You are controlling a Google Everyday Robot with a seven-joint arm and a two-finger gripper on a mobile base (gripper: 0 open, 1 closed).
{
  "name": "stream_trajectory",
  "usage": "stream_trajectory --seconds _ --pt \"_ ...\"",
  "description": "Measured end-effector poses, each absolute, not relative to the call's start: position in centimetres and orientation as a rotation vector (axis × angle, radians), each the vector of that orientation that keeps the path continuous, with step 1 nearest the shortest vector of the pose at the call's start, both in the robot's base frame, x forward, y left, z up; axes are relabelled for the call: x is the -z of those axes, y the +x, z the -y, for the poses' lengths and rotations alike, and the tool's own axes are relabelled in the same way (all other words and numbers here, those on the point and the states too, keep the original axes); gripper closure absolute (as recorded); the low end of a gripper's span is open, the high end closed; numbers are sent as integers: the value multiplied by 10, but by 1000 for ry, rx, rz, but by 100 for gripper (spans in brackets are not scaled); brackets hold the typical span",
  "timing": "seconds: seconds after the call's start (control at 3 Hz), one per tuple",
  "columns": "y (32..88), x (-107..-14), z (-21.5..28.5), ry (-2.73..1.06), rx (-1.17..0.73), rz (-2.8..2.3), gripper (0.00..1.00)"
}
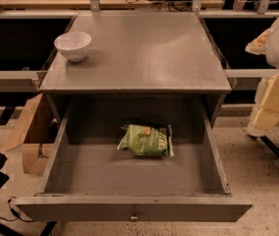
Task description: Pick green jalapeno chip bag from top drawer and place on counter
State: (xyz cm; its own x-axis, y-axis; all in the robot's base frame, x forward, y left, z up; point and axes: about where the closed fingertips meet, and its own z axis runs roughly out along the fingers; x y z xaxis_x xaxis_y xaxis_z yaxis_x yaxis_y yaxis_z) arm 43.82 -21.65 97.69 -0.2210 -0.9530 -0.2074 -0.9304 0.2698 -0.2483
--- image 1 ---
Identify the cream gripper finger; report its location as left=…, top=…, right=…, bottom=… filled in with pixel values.
left=245, top=29, right=270, bottom=55
left=247, top=74, right=279, bottom=137

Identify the green jalapeno chip bag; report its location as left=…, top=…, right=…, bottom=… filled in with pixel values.
left=117, top=124, right=174, bottom=157

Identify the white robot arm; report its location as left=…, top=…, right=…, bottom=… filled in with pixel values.
left=246, top=17, right=279, bottom=137

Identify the grey cabinet counter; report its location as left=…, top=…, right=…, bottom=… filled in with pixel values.
left=40, top=11, right=231, bottom=120

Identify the metal drawer knob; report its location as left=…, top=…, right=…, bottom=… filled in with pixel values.
left=130, top=211, right=139, bottom=222

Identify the grey open top drawer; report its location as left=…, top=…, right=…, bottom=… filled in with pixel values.
left=16, top=99, right=252, bottom=222

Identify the white ceramic bowl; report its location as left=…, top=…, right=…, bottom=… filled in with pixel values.
left=54, top=31, right=92, bottom=62

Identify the brown cardboard box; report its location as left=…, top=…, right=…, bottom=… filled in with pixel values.
left=3, top=93, right=58, bottom=175

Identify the black cable on floor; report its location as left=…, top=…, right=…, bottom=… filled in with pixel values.
left=0, top=196, right=34, bottom=223

